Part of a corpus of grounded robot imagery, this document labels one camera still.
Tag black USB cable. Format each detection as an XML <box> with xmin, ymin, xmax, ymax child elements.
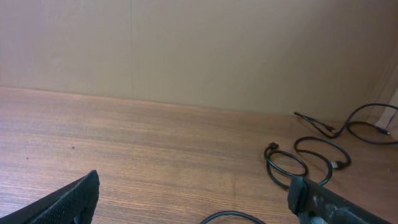
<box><xmin>198</xmin><ymin>210</ymin><xmax>267</xmax><ymax>224</ymax></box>

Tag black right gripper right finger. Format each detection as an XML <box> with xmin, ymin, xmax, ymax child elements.
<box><xmin>287</xmin><ymin>176</ymin><xmax>389</xmax><ymax>224</ymax></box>

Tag short black cable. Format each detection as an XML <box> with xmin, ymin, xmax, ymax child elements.
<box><xmin>294</xmin><ymin>103</ymin><xmax>398</xmax><ymax>139</ymax></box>
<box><xmin>346</xmin><ymin>121</ymin><xmax>398</xmax><ymax>146</ymax></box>

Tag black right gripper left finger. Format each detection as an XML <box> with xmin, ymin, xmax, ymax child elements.
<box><xmin>1</xmin><ymin>170</ymin><xmax>100</xmax><ymax>224</ymax></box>

